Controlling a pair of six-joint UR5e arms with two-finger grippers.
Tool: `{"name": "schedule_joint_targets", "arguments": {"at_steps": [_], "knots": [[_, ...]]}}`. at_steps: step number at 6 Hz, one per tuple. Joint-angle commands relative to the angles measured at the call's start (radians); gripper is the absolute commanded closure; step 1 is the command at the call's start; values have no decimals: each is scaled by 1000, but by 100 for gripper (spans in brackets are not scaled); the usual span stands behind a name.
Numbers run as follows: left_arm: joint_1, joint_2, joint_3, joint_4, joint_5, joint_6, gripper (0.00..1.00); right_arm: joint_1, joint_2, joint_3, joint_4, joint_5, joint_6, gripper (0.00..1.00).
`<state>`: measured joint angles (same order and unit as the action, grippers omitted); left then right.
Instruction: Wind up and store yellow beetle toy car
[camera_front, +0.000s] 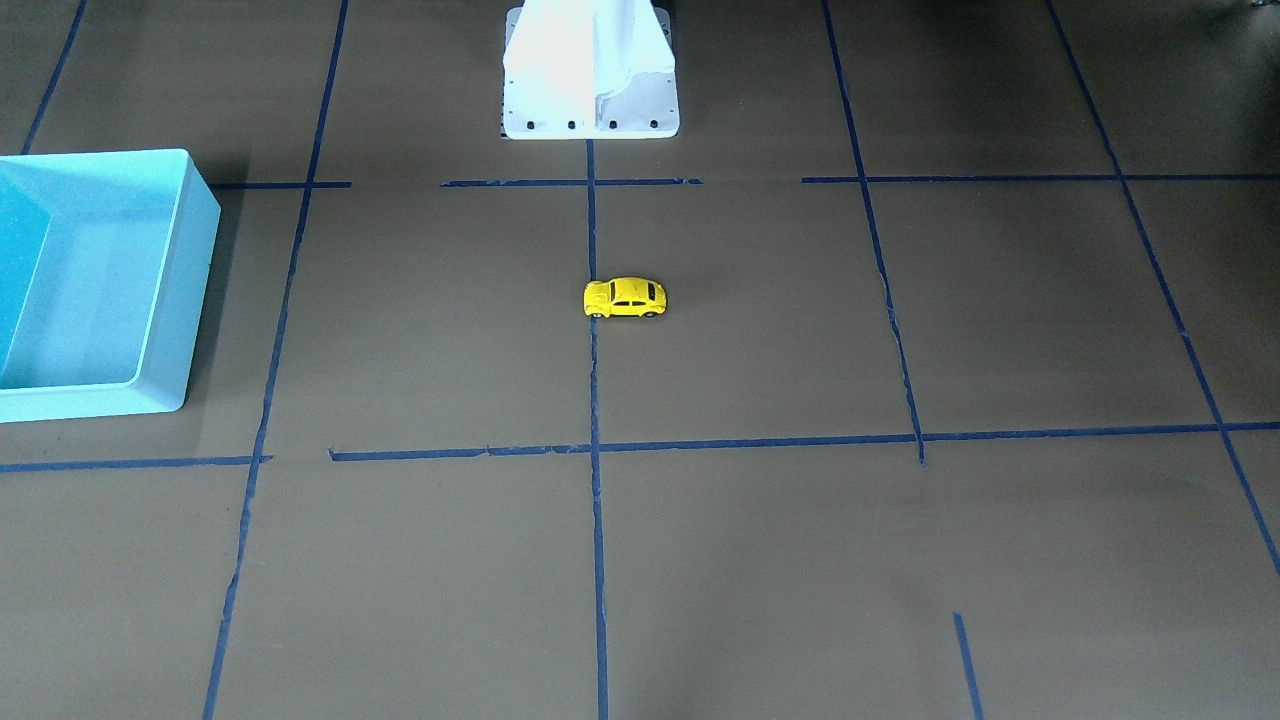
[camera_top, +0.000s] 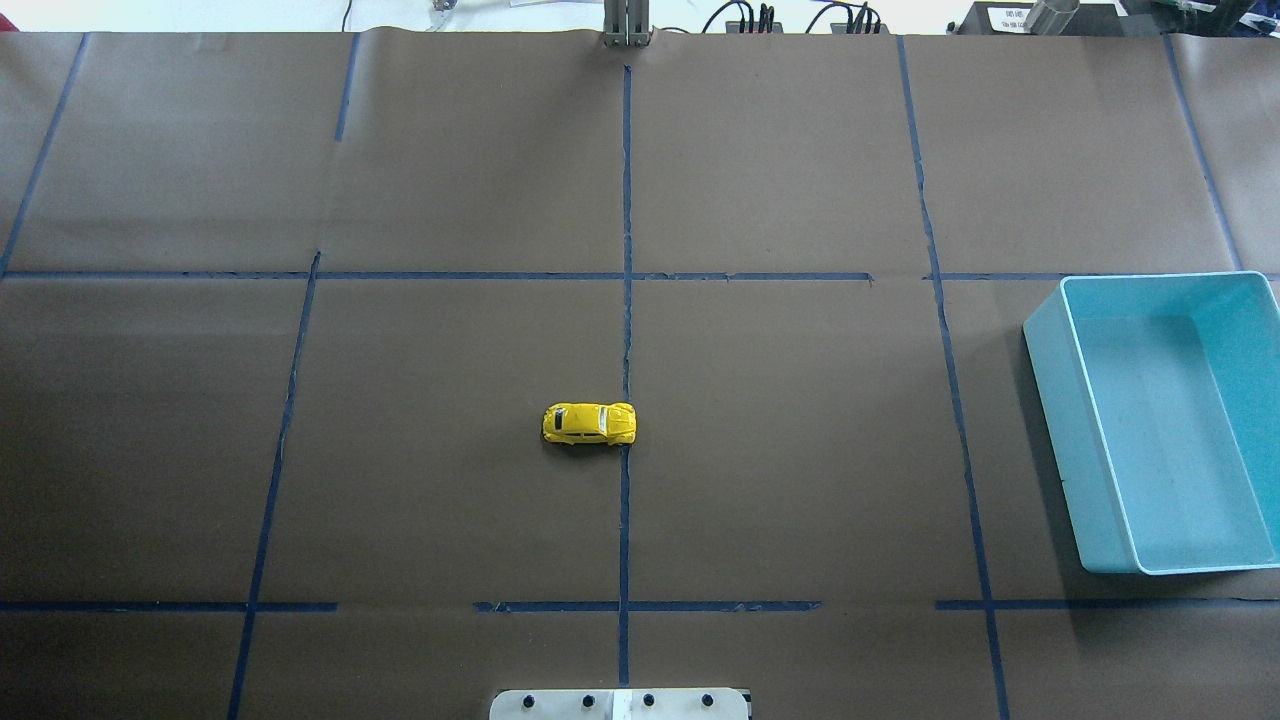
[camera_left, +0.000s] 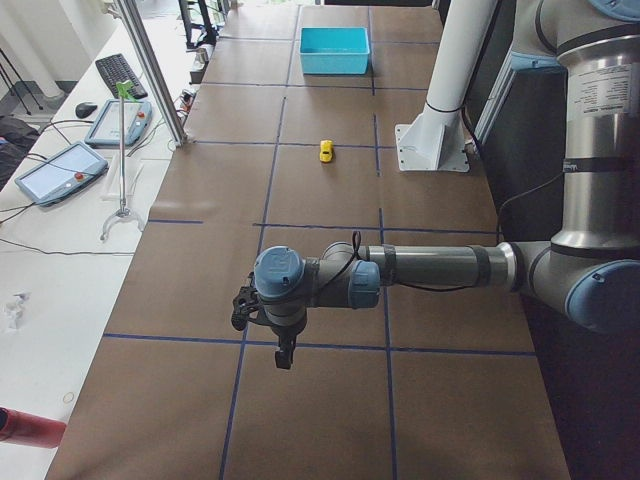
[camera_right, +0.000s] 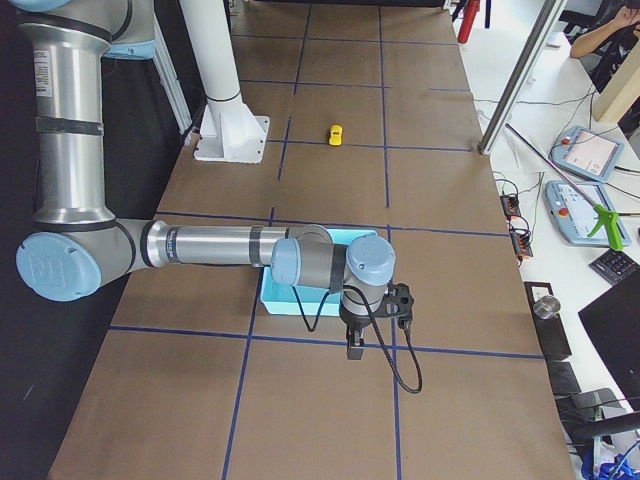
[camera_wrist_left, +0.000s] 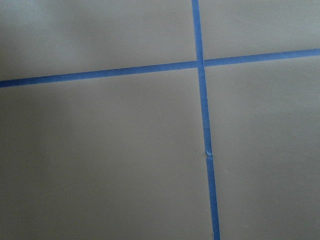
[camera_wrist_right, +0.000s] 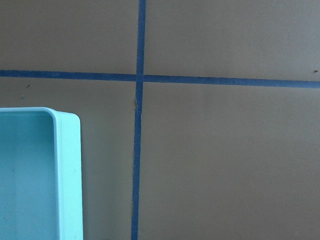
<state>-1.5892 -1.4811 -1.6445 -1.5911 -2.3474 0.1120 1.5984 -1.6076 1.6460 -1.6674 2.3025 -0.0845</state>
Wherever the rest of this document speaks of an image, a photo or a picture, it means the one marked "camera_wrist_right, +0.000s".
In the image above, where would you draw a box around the light blue plastic bin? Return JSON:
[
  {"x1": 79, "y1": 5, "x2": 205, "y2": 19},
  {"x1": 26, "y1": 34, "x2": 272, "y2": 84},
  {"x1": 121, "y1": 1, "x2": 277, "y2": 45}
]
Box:
[{"x1": 0, "y1": 107, "x2": 84, "y2": 240}]

